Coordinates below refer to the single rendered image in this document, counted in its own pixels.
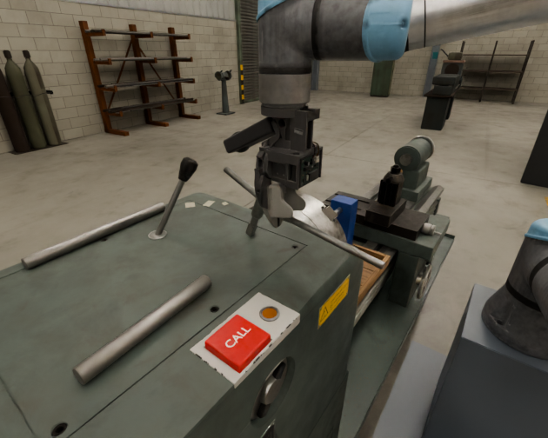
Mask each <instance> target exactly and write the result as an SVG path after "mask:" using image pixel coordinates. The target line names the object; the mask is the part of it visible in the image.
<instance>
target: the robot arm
mask: <svg viewBox="0 0 548 438"><path fill-rule="evenodd" d="M541 23H548V0H258V8H257V27H258V61H259V73H258V81H259V101H260V102H261V103H262V104H261V115H263V116H267V117H266V118H265V119H263V120H261V121H259V122H257V123H254V124H252V125H251V126H250V127H248V128H246V129H243V130H241V131H238V132H235V133H234V134H233V135H232V136H230V137H229V138H227V139H225V140H224V147H225V149H226V152H227V153H233V152H238V153H243V152H245V151H247V150H248V149H249V147H251V146H253V145H255V144H257V143H260V142H262V144H261V145H262V146H261V147H259V151H258V153H257V156H256V158H257V160H256V168H255V169H254V171H255V179H254V188H255V193H256V196H257V199H258V202H259V205H260V206H261V207H262V209H263V212H264V214H265V216H266V217H267V219H268V221H269V222H270V224H271V225H272V226H273V227H274V228H277V227H278V226H281V223H282V221H283V219H282V218H292V217H293V210H304V209H305V206H306V203H305V200H304V199H303V198H302V197H301V196H300V195H299V194H298V193H297V192H296V190H298V189H300V188H302V187H303V186H304V185H306V184H308V183H311V182H312V181H314V180H316V179H318V178H319V177H321V171H322V159H323V146H319V145H318V143H316V142H313V141H312V138H313V123H314V120H315V119H318V118H319V116H320V109H317V108H309V104H307V103H308V102H309V101H310V94H311V67H312V60H317V61H372V62H374V63H379V62H382V61H390V60H398V59H399V58H400V57H401V56H402V55H403V54H404V53H405V52H406V51H409V50H416V49H421V48H425V47H430V46H434V45H439V44H443V43H451V42H456V41H460V40H465V39H469V38H473V37H481V36H485V35H490V34H494V33H499V32H503V31H507V30H515V29H520V28H524V27H528V26H532V25H537V24H541ZM268 138H269V139H268ZM266 139H267V140H266ZM314 143H315V144H316V145H315V144H314ZM271 181H274V183H273V184H271ZM482 318H483V321H484V323H485V325H486V327H487V328H488V329H489V330H490V331H491V332H492V333H493V334H494V335H495V336H496V337H497V338H498V339H499V340H500V341H502V342H504V343H505V344H507V345H508V346H510V347H512V348H514V349H516V350H517V351H519V352H521V353H524V354H526V355H529V356H532V357H536V358H538V359H543V360H547V361H548V218H545V219H539V220H537V221H535V222H533V223H532V224H531V226H530V228H529V230H528V232H527V233H525V239H524V241H523V243H522V245H521V248H520V250H519V252H518V255H517V257H516V260H515V262H514V263H513V266H512V268H511V272H510V274H509V275H508V278H507V280H506V282H505V284H504V285H503V286H502V287H501V288H500V289H499V290H498V291H497V292H495V293H494V294H493V295H492V296H491V297H490V298H489V299H488V300H487V301H486V303H485V305H484V308H483V310H482Z"/></svg>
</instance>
